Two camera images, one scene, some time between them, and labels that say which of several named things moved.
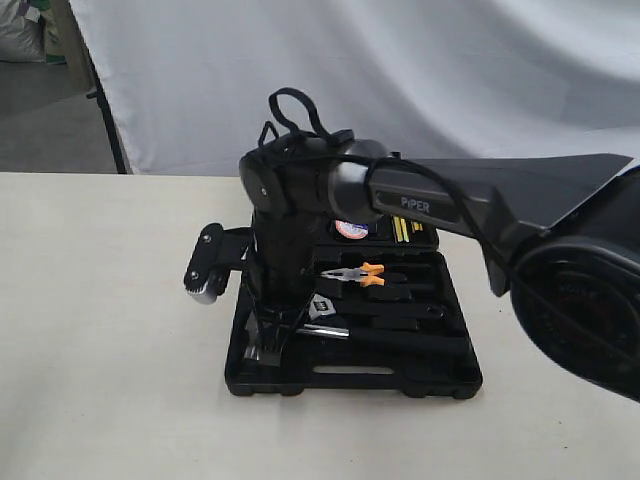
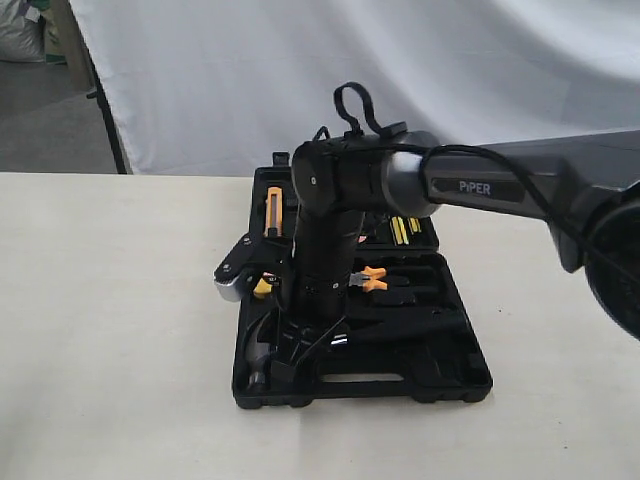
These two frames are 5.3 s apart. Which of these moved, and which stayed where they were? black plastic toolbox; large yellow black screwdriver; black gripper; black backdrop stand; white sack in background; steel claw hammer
Moved: black gripper; steel claw hammer
Stayed: black plastic toolbox; black backdrop stand; large yellow black screwdriver; white sack in background
